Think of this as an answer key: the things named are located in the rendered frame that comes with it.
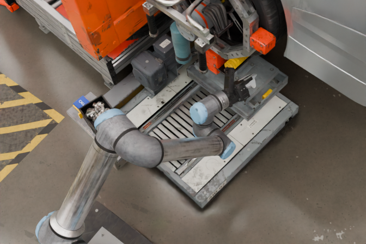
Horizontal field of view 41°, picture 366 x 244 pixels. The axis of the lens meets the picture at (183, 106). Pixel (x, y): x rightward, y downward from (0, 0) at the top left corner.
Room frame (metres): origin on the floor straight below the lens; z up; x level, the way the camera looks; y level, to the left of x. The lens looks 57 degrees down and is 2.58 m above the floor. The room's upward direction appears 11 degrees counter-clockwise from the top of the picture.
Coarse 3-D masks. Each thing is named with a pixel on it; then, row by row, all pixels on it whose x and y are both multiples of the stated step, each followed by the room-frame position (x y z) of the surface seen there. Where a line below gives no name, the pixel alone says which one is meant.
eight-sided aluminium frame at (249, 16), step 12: (240, 0) 1.51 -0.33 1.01; (180, 12) 1.80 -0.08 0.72; (240, 12) 1.46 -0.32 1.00; (252, 12) 1.46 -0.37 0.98; (252, 24) 1.43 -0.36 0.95; (216, 36) 1.67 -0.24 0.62; (216, 48) 1.59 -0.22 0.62; (228, 48) 1.58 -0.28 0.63; (240, 48) 1.48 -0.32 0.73; (252, 48) 1.43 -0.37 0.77
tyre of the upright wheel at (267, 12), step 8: (256, 0) 1.49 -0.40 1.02; (264, 0) 1.47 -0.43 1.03; (272, 0) 1.48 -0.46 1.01; (256, 8) 1.49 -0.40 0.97; (264, 8) 1.46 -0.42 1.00; (272, 8) 1.46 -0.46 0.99; (280, 8) 1.47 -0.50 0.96; (264, 16) 1.46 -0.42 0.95; (272, 16) 1.44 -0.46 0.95; (280, 16) 1.46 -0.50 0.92; (264, 24) 1.45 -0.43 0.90; (272, 24) 1.43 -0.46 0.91; (280, 24) 1.45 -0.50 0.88; (272, 32) 1.43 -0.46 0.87; (280, 32) 1.46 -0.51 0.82; (224, 40) 1.66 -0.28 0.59
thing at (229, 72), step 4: (228, 68) 1.34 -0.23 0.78; (232, 68) 1.33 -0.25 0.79; (228, 72) 1.32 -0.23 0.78; (232, 72) 1.31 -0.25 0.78; (224, 76) 1.32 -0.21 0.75; (228, 76) 1.30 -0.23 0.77; (232, 76) 1.30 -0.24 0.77; (224, 80) 1.31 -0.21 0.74; (228, 80) 1.29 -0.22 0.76; (232, 80) 1.28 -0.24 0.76; (224, 84) 1.29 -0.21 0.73; (228, 84) 1.27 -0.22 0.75; (232, 84) 1.27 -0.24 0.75; (224, 88) 1.27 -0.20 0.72; (228, 88) 1.26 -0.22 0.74; (232, 88) 1.26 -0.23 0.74; (228, 92) 1.24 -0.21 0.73; (232, 92) 1.24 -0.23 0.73
